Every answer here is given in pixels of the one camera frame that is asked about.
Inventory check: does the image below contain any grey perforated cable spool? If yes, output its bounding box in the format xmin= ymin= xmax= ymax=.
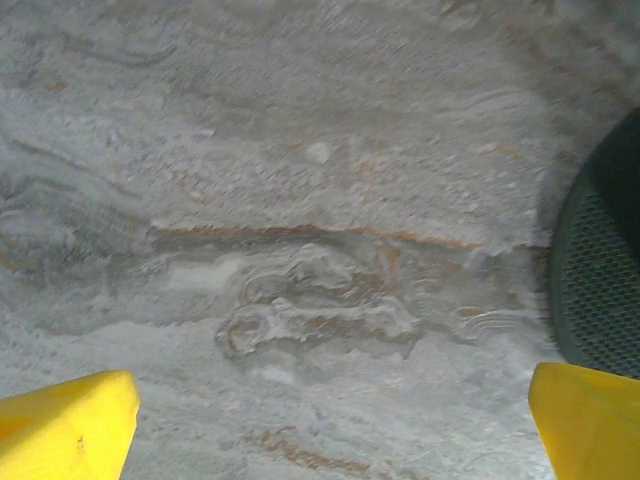
xmin=547 ymin=107 xmax=640 ymax=381

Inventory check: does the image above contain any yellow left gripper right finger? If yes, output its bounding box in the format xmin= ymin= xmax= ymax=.
xmin=528 ymin=362 xmax=640 ymax=480

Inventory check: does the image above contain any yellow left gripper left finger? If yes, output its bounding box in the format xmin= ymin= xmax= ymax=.
xmin=0 ymin=369 xmax=142 ymax=480

